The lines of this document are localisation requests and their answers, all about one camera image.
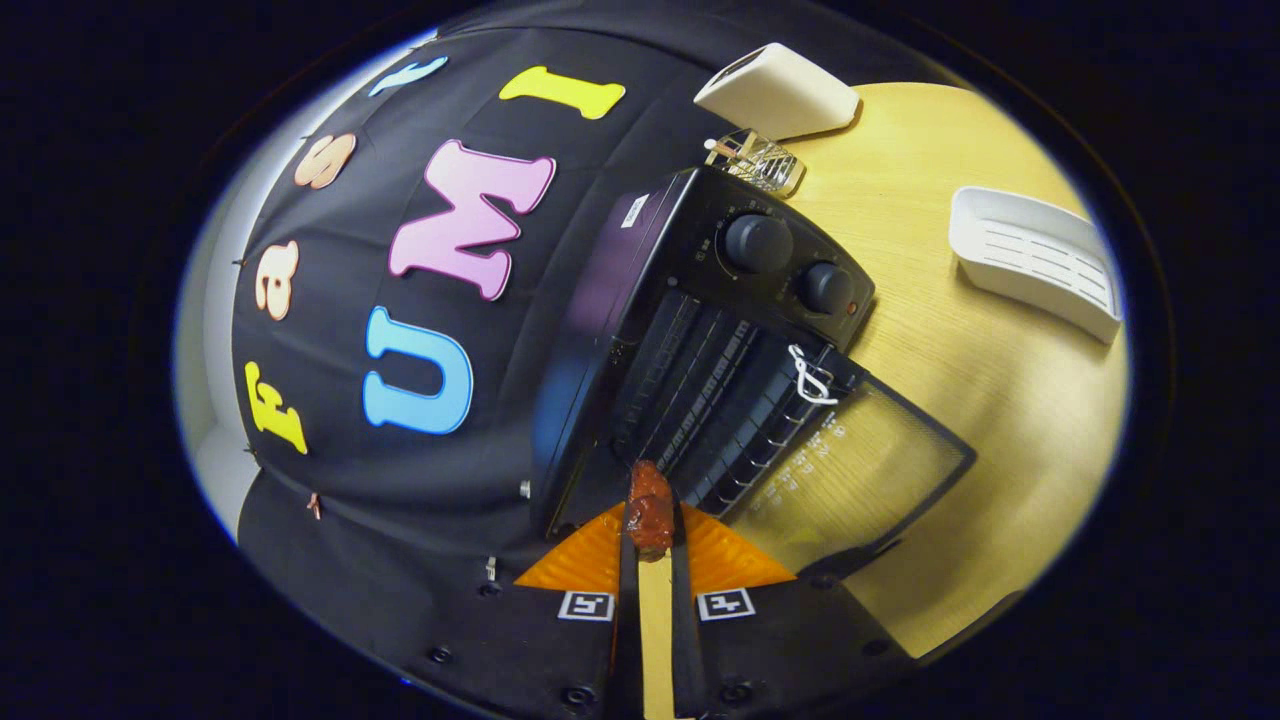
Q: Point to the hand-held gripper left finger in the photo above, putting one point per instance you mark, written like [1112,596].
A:
[628,620]

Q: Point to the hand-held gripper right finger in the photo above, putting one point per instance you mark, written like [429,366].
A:
[686,620]

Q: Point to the reddish-brown meat piece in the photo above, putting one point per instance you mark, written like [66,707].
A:
[650,510]

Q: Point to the black toaster oven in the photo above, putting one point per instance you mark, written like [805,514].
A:
[600,300]

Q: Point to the white pop-up toaster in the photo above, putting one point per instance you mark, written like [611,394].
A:
[780,90]

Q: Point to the white rectangular tray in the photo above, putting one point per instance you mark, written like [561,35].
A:
[1020,250]

